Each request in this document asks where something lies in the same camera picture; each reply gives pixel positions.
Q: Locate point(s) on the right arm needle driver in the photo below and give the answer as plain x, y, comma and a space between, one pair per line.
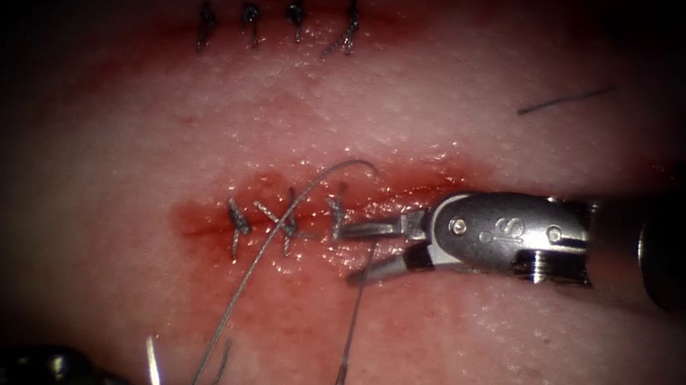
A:
501, 235

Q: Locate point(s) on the right arm needle driver jaw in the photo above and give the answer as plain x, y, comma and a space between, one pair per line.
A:
389, 267
385, 228

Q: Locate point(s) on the left arm needle driver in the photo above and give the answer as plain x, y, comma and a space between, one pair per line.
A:
59, 376

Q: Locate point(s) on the curved steel needle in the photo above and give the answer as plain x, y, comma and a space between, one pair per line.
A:
154, 373

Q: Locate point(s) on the blue thread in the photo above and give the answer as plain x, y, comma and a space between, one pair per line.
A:
208, 350

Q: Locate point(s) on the dark right arm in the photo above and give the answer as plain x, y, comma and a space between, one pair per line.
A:
656, 263

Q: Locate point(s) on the tissue pad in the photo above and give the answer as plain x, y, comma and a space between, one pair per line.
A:
496, 141

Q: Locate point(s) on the blue stitching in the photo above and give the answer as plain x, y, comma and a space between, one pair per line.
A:
239, 223
296, 11

